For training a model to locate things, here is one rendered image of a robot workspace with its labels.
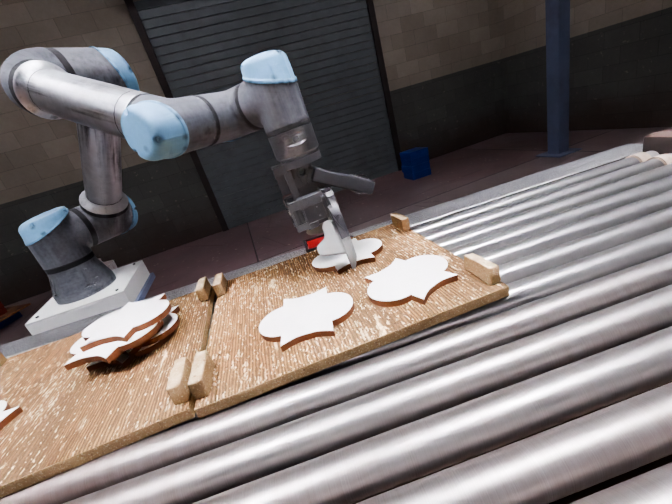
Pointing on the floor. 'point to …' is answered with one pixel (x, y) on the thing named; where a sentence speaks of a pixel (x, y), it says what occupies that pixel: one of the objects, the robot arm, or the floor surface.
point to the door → (390, 152)
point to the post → (557, 78)
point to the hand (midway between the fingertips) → (346, 253)
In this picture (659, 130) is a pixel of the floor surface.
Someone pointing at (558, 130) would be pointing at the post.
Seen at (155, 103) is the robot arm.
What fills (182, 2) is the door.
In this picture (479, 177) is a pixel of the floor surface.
